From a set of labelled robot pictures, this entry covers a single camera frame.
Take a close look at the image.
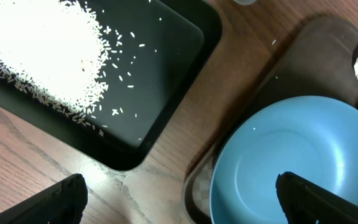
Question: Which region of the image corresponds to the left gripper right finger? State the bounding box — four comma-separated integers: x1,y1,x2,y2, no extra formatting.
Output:
275,172,358,224

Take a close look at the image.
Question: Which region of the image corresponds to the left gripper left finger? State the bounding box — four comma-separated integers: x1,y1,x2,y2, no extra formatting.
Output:
0,174,88,224

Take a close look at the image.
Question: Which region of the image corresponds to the large blue plate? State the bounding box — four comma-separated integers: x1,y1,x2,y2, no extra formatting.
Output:
209,96,358,223

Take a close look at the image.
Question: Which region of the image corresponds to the pile of white rice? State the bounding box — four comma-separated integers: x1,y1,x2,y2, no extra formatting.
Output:
0,1,112,116

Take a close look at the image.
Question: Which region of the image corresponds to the brown serving tray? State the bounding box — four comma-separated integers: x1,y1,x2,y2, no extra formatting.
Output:
182,17,358,223

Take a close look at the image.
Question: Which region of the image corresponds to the black plastic tray bin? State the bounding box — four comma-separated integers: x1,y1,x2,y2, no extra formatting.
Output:
0,0,222,170

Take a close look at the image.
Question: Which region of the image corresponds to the clear plastic bin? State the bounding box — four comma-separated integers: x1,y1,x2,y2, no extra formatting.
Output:
234,0,257,6

